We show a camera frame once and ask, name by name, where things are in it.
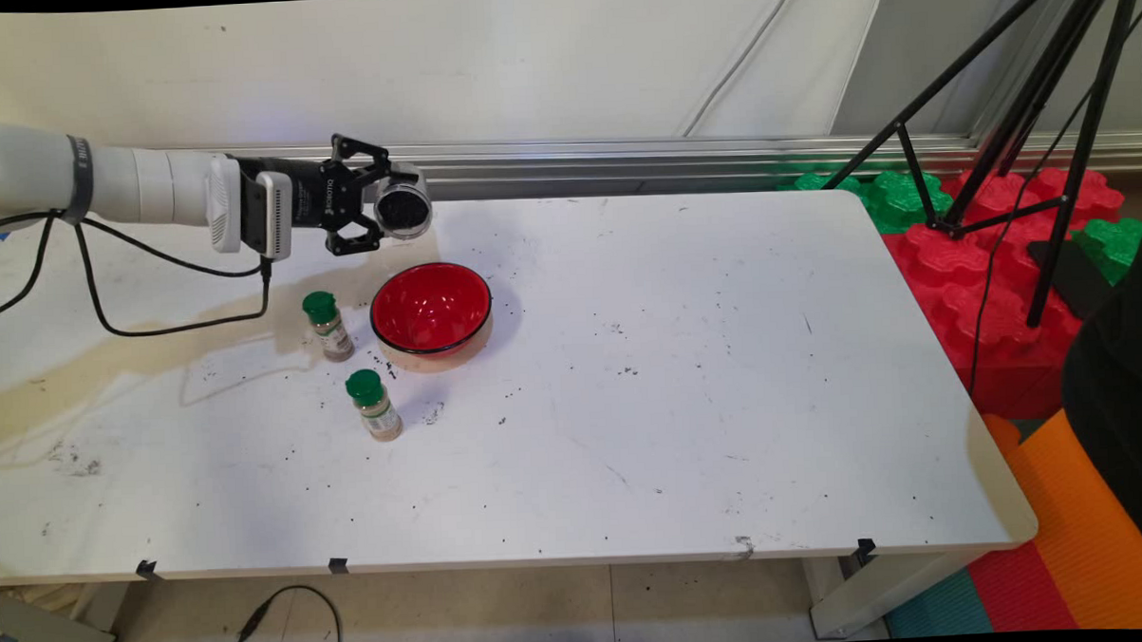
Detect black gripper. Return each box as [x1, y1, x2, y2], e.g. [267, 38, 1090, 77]
[233, 131, 397, 261]

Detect white angled table leg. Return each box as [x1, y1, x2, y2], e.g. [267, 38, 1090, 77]
[805, 546, 983, 640]

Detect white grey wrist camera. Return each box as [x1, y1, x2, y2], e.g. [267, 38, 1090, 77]
[206, 152, 297, 266]

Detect aluminium rail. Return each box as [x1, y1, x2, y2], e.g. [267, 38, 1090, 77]
[109, 111, 1142, 212]

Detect grey arm strap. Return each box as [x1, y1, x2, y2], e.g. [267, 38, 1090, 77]
[64, 134, 97, 226]

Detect teal foam mat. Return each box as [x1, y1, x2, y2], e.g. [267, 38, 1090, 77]
[882, 563, 997, 640]

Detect red foam blocks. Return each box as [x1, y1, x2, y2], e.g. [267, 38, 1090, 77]
[881, 163, 1135, 425]

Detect black tripod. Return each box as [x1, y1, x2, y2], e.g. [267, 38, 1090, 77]
[814, 0, 1142, 337]

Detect large green foam block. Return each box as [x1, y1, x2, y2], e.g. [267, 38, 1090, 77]
[779, 165, 954, 239]

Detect black floor cable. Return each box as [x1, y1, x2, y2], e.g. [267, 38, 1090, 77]
[224, 583, 342, 642]

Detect small green foam block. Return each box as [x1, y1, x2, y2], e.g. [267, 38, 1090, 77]
[1071, 216, 1142, 286]

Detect green cap spice bottle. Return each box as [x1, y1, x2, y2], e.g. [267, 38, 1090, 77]
[301, 290, 356, 364]
[345, 368, 404, 444]

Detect clear jar with dark grounds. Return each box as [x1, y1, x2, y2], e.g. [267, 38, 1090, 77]
[372, 161, 435, 242]

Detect thin black tripod cable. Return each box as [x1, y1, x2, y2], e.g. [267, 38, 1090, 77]
[955, 11, 1142, 398]

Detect orange foam mat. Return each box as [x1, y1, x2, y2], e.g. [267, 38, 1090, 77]
[983, 406, 1142, 635]

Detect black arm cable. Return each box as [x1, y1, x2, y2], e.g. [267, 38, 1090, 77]
[0, 203, 278, 343]

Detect red foam mat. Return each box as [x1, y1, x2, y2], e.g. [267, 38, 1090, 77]
[964, 537, 1081, 636]

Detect red bowl with black rim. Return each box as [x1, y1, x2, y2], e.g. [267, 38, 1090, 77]
[367, 260, 496, 362]

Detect black bulky object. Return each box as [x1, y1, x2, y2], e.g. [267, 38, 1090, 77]
[1053, 235, 1142, 561]

